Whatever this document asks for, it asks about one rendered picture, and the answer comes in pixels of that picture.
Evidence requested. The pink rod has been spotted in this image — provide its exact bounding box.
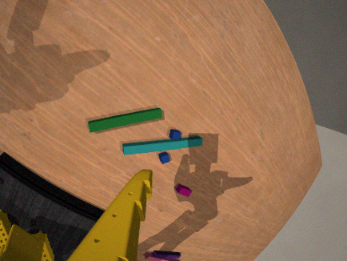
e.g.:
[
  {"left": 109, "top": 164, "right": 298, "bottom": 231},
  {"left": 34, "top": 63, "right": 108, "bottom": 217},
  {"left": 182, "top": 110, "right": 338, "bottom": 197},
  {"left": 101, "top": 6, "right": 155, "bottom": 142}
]
[{"left": 145, "top": 252, "right": 179, "bottom": 261}]

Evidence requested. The dark purple rod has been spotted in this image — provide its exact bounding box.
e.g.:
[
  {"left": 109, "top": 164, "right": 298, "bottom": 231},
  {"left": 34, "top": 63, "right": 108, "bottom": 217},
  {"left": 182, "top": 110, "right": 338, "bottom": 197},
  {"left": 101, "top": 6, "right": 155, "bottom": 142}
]
[{"left": 152, "top": 250, "right": 181, "bottom": 259}]

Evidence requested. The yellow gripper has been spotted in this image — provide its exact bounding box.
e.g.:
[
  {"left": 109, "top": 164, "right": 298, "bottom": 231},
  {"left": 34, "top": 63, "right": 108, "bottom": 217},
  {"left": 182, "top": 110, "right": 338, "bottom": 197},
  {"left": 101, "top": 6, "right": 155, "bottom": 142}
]
[{"left": 67, "top": 170, "right": 153, "bottom": 261}]

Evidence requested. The green rod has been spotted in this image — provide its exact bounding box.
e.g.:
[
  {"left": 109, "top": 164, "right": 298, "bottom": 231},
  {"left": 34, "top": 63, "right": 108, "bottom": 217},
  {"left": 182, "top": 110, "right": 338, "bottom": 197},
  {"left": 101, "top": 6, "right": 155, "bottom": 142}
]
[{"left": 88, "top": 107, "right": 162, "bottom": 133}]

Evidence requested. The turquoise rod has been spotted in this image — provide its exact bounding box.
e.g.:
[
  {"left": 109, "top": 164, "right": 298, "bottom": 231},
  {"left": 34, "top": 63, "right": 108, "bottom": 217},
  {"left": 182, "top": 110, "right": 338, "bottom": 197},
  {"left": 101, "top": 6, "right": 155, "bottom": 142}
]
[{"left": 122, "top": 136, "right": 203, "bottom": 155}]

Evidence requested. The magenta rectangular block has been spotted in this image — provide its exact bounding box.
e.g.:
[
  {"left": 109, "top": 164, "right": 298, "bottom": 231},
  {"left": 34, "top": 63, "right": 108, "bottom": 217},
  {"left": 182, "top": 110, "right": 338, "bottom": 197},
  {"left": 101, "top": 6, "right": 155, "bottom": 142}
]
[{"left": 175, "top": 184, "right": 192, "bottom": 197}]

